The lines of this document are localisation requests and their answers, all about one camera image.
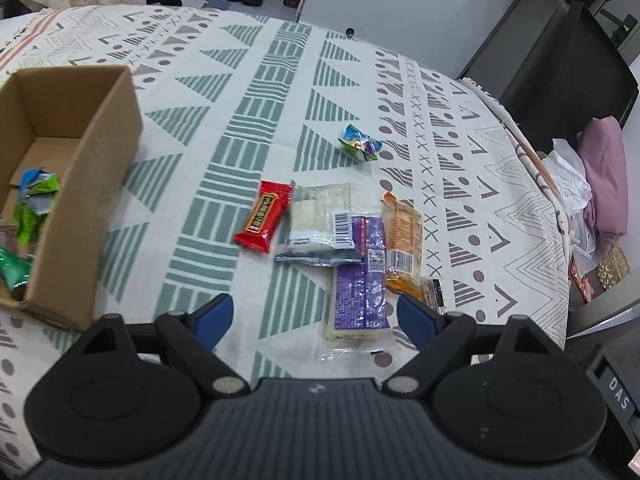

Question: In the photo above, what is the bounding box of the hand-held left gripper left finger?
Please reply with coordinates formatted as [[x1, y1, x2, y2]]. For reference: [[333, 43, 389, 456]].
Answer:
[[65, 293, 251, 401]]

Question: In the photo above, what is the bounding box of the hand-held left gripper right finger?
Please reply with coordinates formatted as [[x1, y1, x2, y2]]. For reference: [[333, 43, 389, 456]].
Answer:
[[382, 293, 576, 401]]

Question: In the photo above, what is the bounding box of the purple snack packet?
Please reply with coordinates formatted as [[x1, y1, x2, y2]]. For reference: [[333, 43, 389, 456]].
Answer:
[[316, 212, 401, 363]]

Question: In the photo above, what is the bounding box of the orange snack packet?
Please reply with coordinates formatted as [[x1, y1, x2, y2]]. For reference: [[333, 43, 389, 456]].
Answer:
[[381, 191, 426, 295]]

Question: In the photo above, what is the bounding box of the red snack packet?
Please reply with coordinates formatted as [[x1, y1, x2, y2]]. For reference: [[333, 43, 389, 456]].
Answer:
[[233, 180, 295, 254]]

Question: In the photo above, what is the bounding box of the clear white cake packet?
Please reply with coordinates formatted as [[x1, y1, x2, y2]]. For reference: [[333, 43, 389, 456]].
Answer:
[[274, 183, 368, 266]]

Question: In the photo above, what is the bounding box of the brown cardboard box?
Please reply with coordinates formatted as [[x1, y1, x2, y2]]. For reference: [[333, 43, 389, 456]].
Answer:
[[0, 65, 145, 332]]

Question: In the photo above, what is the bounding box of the multicolour candy wrapper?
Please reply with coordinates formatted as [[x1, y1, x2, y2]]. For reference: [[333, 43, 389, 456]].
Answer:
[[337, 124, 385, 162]]

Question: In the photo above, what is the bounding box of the dark green snack packet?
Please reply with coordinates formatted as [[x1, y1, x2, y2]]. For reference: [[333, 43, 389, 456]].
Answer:
[[0, 246, 33, 301]]

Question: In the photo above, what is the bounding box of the light green snack packet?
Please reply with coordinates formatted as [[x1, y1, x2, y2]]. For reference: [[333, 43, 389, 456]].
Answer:
[[12, 177, 62, 247]]

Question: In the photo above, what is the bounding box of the blue snack packet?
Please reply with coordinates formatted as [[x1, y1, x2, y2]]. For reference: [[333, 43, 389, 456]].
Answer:
[[19, 168, 53, 193]]

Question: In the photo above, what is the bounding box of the small red box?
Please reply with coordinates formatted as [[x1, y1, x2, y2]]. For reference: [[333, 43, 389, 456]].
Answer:
[[570, 260, 598, 303]]

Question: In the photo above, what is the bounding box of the gold patterned box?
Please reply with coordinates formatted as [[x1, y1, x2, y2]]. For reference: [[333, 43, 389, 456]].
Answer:
[[596, 244, 632, 290]]

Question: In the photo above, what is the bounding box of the white crumpled cloth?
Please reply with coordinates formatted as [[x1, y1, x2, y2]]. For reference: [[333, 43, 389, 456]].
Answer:
[[537, 137, 593, 216]]

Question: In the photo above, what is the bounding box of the pink folded cloth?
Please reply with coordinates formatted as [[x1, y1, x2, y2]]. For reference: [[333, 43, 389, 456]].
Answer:
[[575, 116, 630, 253]]

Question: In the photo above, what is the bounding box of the patterned cream green blanket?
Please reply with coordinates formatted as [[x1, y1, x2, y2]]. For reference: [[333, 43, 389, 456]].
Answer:
[[0, 5, 573, 466]]

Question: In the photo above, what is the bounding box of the black chair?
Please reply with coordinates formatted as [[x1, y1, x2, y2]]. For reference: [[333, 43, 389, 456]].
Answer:
[[455, 0, 640, 131]]

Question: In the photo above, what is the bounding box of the black door handle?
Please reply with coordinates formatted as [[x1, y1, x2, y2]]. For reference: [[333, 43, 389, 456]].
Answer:
[[597, 7, 632, 43]]

